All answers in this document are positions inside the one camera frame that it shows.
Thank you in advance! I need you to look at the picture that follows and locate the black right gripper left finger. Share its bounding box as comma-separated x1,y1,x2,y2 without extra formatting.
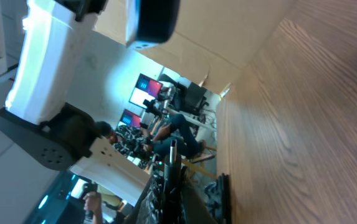
123,175,164,224

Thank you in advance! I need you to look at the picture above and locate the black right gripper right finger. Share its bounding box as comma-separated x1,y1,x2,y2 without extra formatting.
181,173,232,224

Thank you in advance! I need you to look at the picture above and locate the blue Galaxy smartphone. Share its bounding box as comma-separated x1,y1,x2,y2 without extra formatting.
125,0,180,50

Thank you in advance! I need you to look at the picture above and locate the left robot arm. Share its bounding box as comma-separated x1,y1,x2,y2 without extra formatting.
0,1,150,205

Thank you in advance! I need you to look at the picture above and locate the lower computer monitor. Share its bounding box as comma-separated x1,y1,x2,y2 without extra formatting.
118,109,141,128

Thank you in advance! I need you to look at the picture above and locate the computer monitor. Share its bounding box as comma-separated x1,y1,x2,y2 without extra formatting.
129,73,163,109
118,109,141,128

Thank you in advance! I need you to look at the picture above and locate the upper computer monitor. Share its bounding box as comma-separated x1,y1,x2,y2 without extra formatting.
129,73,163,109

